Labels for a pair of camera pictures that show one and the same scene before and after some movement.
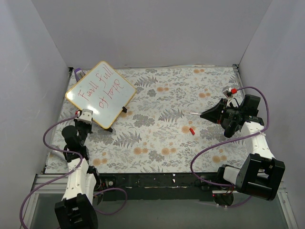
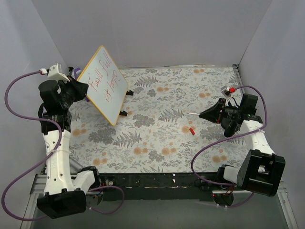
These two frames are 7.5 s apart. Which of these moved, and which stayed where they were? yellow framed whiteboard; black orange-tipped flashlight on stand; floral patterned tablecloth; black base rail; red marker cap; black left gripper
Moved: yellow framed whiteboard; black left gripper
Stayed: red marker cap; floral patterned tablecloth; black orange-tipped flashlight on stand; black base rail
